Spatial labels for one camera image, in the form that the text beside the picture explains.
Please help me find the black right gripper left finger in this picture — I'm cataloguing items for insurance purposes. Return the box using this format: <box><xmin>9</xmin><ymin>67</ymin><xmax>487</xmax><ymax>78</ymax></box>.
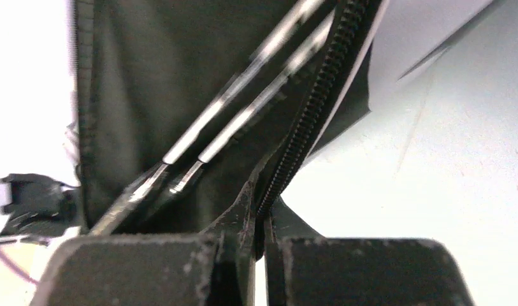
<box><xmin>31</xmin><ymin>183</ymin><xmax>255</xmax><ymax>305</ymax></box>

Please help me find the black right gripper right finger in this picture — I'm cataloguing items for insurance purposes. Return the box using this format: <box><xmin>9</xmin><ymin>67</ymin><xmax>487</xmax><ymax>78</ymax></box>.
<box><xmin>263</xmin><ymin>199</ymin><xmax>473</xmax><ymax>305</ymax></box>

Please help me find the white racket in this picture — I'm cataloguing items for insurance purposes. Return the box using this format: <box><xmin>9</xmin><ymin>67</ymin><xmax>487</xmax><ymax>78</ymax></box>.
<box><xmin>156</xmin><ymin>2</ymin><xmax>335</xmax><ymax>194</ymax></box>
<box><xmin>89</xmin><ymin>1</ymin><xmax>335</xmax><ymax>236</ymax></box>

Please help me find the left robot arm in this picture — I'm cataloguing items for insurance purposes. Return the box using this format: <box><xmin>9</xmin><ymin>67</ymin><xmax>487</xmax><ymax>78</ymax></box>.
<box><xmin>0</xmin><ymin>173</ymin><xmax>84</xmax><ymax>237</ymax></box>

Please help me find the black racket bag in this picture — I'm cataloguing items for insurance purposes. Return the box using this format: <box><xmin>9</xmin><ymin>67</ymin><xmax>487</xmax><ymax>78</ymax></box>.
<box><xmin>77</xmin><ymin>1</ymin><xmax>387</xmax><ymax>235</ymax></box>

